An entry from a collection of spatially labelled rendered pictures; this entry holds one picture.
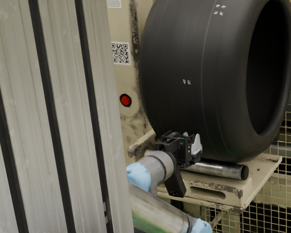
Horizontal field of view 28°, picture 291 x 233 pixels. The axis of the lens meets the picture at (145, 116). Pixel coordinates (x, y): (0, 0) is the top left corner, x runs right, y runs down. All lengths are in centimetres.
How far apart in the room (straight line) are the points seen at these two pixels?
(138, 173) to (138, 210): 21
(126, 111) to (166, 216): 78
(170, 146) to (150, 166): 11
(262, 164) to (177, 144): 58
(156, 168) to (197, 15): 43
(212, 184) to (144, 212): 64
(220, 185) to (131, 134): 38
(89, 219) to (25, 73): 13
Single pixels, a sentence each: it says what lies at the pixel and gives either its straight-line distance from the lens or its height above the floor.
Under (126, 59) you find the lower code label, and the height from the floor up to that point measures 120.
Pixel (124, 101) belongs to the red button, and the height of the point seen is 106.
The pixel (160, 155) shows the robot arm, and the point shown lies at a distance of 139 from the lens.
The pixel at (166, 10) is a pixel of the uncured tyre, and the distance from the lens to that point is 158.
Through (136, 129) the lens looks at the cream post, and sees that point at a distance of 191.
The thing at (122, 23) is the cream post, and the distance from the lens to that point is 181.
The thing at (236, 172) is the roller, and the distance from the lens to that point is 171.
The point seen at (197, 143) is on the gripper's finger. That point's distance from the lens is 156.
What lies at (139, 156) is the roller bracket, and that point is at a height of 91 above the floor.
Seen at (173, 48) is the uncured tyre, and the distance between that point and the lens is 153.
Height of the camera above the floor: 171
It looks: 22 degrees down
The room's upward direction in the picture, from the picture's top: 6 degrees counter-clockwise
